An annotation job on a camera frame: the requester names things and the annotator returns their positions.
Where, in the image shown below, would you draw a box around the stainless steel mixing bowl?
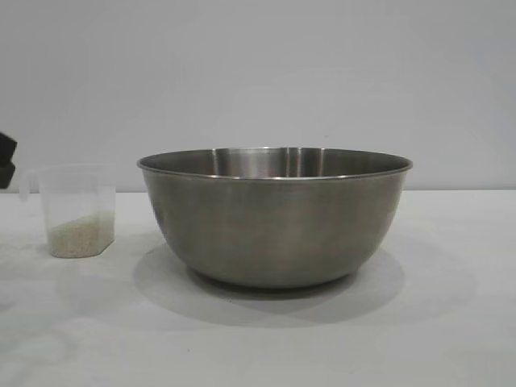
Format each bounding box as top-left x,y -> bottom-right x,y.
135,147 -> 414,289

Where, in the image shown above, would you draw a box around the white rice grains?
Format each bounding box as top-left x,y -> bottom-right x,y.
48,213 -> 116,257

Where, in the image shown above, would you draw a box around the clear plastic measuring cup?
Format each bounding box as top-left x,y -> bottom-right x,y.
19,163 -> 118,258

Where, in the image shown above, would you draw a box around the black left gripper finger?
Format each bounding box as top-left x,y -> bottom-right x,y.
0,131 -> 19,165
0,161 -> 16,189

